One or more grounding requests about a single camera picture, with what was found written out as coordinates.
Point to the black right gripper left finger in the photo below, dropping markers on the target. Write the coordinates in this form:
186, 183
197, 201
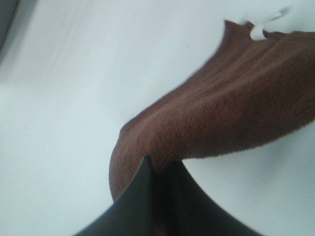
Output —
132, 213

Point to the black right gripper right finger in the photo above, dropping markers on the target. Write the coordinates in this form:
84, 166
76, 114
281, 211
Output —
191, 212

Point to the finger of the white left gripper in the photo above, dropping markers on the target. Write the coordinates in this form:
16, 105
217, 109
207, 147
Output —
258, 29

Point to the brown towel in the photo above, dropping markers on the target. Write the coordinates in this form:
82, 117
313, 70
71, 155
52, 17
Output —
247, 94

